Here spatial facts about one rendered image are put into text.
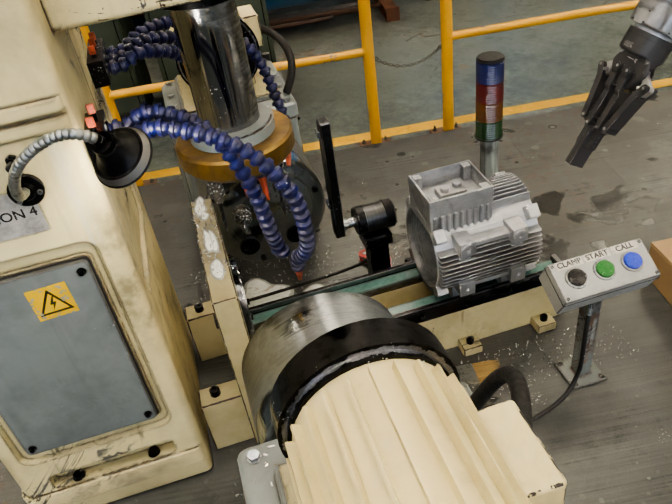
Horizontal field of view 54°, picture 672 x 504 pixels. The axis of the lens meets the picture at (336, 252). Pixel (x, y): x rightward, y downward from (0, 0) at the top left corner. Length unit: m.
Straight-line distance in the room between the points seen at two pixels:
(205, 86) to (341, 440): 0.57
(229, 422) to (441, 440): 0.72
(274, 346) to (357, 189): 0.98
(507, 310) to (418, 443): 0.84
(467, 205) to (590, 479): 0.49
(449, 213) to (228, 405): 0.51
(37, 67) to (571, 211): 1.29
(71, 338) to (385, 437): 0.56
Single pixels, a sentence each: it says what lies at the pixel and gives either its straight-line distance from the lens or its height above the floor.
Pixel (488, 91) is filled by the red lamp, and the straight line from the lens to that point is 1.49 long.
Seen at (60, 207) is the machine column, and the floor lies 1.38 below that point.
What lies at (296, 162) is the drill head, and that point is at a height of 1.13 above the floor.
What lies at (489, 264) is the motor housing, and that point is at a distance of 1.22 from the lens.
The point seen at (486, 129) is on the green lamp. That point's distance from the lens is 1.53.
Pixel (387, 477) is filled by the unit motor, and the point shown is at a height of 1.36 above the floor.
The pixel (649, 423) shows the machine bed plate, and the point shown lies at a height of 0.80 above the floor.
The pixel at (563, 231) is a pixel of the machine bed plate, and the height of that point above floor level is 0.80.
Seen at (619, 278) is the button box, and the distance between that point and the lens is 1.15.
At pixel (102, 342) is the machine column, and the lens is 0.99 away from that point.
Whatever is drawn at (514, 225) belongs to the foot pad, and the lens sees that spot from 1.20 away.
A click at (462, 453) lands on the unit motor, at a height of 1.35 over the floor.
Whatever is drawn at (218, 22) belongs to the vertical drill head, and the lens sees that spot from 0.92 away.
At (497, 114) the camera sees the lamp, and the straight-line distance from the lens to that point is 1.52.
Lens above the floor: 1.79
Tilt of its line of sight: 38 degrees down
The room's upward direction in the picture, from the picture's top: 9 degrees counter-clockwise
